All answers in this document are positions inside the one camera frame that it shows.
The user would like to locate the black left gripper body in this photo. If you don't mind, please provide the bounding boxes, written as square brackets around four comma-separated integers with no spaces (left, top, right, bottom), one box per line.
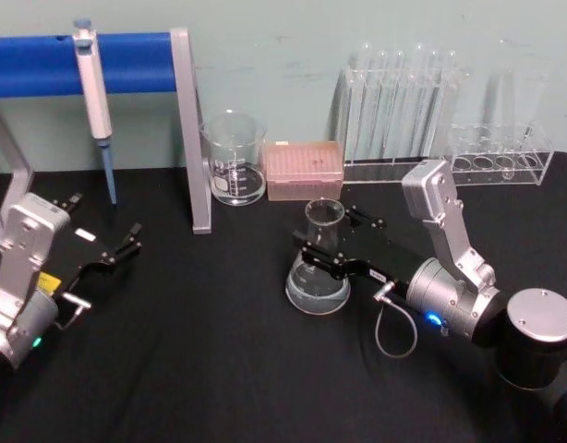
[37,210,117,302]

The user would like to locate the black table cloth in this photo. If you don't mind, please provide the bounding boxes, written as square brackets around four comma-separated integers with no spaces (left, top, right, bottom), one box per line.
[0,150,567,443]

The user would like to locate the tall clear test tube rack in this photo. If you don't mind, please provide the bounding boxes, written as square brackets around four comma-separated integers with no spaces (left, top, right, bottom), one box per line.
[339,64,456,185]

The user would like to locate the white pipette blue tip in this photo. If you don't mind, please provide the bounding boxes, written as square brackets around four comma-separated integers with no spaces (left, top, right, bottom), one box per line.
[72,18,119,206]

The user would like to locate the right gripper thin cable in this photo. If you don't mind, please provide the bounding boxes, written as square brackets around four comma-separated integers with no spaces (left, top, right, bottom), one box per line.
[374,281,419,359]

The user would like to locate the clear glass test tube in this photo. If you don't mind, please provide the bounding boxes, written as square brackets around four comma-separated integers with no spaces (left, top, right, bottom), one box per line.
[438,48,458,153]
[373,49,390,156]
[422,48,441,157]
[406,42,427,157]
[356,40,375,156]
[387,48,405,157]

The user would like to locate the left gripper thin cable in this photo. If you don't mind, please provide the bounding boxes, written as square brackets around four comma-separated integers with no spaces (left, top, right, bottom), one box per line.
[51,292,93,331]

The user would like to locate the clear glass conical flask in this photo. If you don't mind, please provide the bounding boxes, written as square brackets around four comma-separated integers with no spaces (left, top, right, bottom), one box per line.
[284,198,352,317]

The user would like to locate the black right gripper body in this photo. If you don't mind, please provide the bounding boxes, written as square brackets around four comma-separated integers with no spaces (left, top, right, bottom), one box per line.
[342,225,434,304]

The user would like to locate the low clear acrylic tube rack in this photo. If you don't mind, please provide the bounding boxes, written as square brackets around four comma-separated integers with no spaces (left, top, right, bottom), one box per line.
[448,122,557,187]

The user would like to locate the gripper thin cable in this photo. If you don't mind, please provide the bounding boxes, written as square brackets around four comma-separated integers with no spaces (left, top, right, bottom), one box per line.
[374,281,419,359]
[51,292,93,331]

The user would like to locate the pink pipette tip box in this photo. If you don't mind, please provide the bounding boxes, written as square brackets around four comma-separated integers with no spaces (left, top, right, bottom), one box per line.
[263,140,345,202]

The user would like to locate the clear glass beaker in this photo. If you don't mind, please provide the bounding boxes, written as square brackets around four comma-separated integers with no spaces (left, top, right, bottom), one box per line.
[199,109,269,208]

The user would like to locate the blue pipette stand grey legs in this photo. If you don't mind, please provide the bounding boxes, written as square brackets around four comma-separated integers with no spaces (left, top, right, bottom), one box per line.
[0,28,214,236]

